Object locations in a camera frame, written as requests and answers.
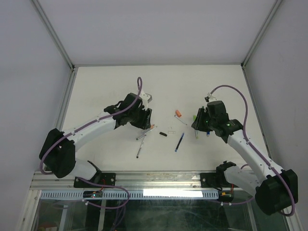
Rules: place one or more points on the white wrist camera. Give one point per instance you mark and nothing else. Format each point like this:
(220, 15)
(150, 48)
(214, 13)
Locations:
(210, 98)
(146, 99)

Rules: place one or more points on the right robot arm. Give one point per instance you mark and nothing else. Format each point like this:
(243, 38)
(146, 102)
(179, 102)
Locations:
(273, 188)

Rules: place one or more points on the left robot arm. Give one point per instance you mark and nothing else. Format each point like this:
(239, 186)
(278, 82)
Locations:
(58, 152)

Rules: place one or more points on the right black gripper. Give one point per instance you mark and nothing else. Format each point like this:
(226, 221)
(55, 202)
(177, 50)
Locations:
(197, 124)

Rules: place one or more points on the white pen dark green end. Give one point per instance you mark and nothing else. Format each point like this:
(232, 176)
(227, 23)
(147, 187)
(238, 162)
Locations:
(145, 133)

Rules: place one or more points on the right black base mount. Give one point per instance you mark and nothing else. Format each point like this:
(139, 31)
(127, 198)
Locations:
(210, 180)

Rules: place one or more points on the blue gel pen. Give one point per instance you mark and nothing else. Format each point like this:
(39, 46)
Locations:
(179, 142)

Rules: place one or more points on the aluminium mounting rail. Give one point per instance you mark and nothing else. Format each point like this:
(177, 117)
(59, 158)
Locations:
(127, 179)

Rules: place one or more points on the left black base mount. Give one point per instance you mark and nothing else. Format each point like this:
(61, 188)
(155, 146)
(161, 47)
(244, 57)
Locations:
(99, 179)

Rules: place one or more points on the white pen black end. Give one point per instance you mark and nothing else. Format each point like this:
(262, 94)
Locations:
(141, 146)

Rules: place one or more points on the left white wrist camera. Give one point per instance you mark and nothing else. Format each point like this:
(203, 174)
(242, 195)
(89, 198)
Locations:
(146, 99)

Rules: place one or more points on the white slotted cable duct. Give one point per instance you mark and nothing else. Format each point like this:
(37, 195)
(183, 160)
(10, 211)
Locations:
(151, 194)

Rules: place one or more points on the white pen light green end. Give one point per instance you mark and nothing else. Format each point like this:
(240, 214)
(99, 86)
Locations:
(196, 134)

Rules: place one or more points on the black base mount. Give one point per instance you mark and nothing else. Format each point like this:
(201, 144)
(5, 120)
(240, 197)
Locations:
(99, 179)
(210, 180)

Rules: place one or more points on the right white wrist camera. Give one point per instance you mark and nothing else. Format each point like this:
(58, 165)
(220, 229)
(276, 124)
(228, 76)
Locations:
(210, 98)

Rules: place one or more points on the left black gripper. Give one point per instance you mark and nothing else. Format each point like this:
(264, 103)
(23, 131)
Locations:
(144, 123)

